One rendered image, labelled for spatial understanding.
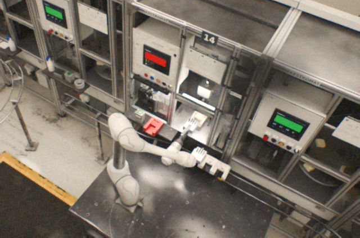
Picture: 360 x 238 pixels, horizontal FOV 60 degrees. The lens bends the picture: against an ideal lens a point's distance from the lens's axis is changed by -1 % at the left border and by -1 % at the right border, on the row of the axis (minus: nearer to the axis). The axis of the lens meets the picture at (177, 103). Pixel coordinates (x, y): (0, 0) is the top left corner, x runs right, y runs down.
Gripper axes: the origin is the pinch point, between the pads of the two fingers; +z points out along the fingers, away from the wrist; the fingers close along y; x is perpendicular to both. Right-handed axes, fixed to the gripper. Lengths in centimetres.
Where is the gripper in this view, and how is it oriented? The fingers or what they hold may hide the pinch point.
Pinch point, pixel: (188, 129)
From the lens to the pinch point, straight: 283.2
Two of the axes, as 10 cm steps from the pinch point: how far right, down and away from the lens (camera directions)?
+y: 0.9, -6.6, -7.5
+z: 4.9, -6.2, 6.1
